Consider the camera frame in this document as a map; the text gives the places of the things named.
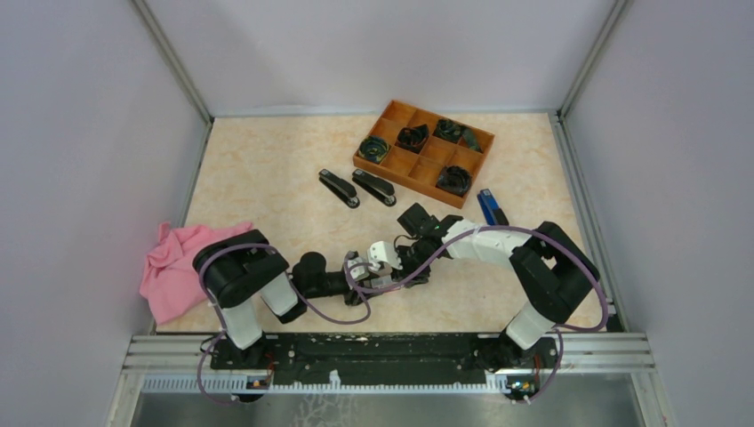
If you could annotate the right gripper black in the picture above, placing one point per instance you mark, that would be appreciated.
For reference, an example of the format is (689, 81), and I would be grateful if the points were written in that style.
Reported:
(405, 271)

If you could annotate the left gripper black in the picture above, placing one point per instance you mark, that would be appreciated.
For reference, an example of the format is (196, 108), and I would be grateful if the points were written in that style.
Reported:
(352, 297)

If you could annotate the red white staple box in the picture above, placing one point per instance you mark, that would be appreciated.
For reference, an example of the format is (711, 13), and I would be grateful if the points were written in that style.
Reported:
(380, 284)

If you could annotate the black stapler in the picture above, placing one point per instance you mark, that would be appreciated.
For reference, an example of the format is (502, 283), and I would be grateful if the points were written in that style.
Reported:
(342, 189)
(377, 187)

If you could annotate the blue stapler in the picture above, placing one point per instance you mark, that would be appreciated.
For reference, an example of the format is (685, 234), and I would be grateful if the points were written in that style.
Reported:
(491, 210)

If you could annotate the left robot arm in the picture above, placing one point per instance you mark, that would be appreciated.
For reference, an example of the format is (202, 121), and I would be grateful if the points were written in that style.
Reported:
(233, 271)

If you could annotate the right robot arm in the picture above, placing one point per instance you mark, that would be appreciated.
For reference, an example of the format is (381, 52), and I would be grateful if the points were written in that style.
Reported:
(555, 275)

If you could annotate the black coiled item lower right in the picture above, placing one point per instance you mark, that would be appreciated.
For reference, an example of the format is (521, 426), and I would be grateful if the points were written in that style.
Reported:
(455, 180)

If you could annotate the orange compartment tray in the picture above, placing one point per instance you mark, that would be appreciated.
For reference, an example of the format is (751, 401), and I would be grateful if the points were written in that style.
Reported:
(419, 172)

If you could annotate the black coiled item blue-green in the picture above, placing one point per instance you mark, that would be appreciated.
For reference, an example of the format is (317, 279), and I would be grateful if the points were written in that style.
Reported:
(373, 149)

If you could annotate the black coiled item centre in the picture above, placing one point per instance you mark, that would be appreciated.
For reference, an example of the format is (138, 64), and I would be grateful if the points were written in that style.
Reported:
(413, 138)

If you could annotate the black coiled item upper right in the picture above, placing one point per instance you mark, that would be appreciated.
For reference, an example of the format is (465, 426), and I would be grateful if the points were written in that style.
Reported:
(449, 130)

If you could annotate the dark green flat item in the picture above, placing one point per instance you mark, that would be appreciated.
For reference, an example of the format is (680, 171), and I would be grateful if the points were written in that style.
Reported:
(470, 140)

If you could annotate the pink cloth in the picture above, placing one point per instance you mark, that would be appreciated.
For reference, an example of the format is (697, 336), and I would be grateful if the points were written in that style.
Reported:
(169, 282)

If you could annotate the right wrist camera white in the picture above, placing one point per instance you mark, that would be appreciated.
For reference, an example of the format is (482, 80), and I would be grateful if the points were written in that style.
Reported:
(381, 254)

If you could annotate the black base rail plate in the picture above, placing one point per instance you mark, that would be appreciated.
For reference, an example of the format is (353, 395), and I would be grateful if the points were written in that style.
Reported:
(382, 359)

